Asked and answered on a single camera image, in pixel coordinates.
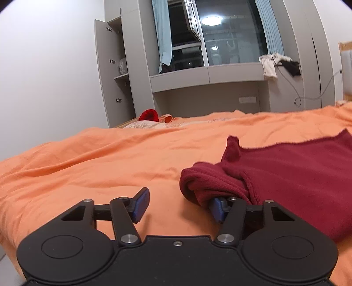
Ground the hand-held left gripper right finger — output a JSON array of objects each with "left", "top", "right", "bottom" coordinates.
[{"left": 207, "top": 196, "right": 296, "bottom": 247}]

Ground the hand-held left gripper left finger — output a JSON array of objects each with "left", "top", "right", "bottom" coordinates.
[{"left": 59, "top": 187, "right": 151, "bottom": 247}]

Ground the maroon sweater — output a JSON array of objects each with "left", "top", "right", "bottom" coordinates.
[{"left": 179, "top": 129, "right": 352, "bottom": 243}]

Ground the orange blanket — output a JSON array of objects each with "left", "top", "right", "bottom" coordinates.
[{"left": 0, "top": 101, "right": 352, "bottom": 286}]

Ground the beige patterned pillow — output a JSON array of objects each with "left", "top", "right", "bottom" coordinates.
[{"left": 122, "top": 118, "right": 220, "bottom": 130}]

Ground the red plush cloth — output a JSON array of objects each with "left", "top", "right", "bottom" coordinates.
[{"left": 138, "top": 109, "right": 160, "bottom": 122}]

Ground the grey window shelf unit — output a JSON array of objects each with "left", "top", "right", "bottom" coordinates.
[{"left": 149, "top": 62, "right": 271, "bottom": 117}]

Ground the clear plastic bag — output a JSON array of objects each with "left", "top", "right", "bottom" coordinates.
[{"left": 117, "top": 56, "right": 128, "bottom": 75}]

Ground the grey open wardrobe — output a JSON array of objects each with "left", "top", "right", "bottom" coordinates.
[{"left": 94, "top": 0, "right": 154, "bottom": 129}]

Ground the white cloth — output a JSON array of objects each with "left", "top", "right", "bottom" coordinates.
[{"left": 259, "top": 53, "right": 292, "bottom": 81}]

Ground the black cloth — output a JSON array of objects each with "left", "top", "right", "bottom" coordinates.
[{"left": 278, "top": 60, "right": 302, "bottom": 77}]

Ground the light blue curtain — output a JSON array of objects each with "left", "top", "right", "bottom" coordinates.
[
  {"left": 151, "top": 0, "right": 173, "bottom": 74},
  {"left": 254, "top": 0, "right": 285, "bottom": 55}
]

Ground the glass window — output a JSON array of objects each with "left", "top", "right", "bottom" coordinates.
[{"left": 167, "top": 0, "right": 268, "bottom": 72}]

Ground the padded wooden headboard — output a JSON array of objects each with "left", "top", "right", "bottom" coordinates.
[{"left": 338, "top": 41, "right": 352, "bottom": 103}]

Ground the black cable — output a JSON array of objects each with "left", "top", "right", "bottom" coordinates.
[{"left": 271, "top": 53, "right": 302, "bottom": 107}]

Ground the white cable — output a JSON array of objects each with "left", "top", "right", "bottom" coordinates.
[{"left": 301, "top": 70, "right": 343, "bottom": 101}]

